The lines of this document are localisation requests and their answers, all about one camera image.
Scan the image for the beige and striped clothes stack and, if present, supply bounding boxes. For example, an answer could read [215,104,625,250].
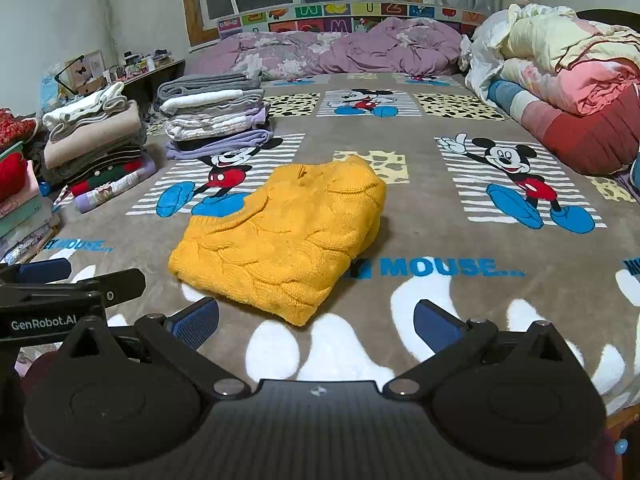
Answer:
[41,81,157,213]

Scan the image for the dark wooden desk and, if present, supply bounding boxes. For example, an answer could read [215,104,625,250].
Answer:
[115,57,186,106]

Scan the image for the colourful alphabet headboard panel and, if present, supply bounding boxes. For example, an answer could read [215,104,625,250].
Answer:
[217,1,488,41]

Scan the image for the cartoon mouse printed blanket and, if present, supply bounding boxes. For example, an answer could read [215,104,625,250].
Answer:
[20,71,640,413]

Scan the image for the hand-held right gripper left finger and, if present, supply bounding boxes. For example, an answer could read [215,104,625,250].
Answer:
[57,297,253,401]

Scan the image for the light cardboard box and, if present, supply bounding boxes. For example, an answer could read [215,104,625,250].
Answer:
[65,50,106,95]

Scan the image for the black wire stand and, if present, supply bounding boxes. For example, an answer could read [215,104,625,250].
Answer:
[54,57,86,97]

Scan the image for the light blue plastic bag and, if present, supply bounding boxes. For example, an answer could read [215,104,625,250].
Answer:
[42,75,66,111]

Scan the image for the wooden bed frame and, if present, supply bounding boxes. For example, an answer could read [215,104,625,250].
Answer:
[602,402,640,480]

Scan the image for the grey and purple clothes stack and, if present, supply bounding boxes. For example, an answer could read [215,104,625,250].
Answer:
[157,72,275,161]

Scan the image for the yellow knit sweater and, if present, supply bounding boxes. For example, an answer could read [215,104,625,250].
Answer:
[168,155,387,327]

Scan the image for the purple floral duvet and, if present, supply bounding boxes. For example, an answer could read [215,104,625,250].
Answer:
[185,16,466,81]

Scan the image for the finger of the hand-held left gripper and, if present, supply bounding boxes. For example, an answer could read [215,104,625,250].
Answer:
[0,258,72,286]
[0,268,147,311]

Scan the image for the row of small desk items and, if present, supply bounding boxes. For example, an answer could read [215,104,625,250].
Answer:
[107,49,173,78]

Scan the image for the pink quilt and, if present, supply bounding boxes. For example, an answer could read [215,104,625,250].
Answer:
[502,57,640,116]

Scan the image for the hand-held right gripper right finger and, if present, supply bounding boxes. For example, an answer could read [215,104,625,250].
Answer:
[382,299,583,401]

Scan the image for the red and green clothes stack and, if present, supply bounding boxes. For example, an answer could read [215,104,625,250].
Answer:
[0,107,61,266]

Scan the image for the cream quilt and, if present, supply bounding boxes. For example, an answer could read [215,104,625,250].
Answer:
[500,10,640,73]

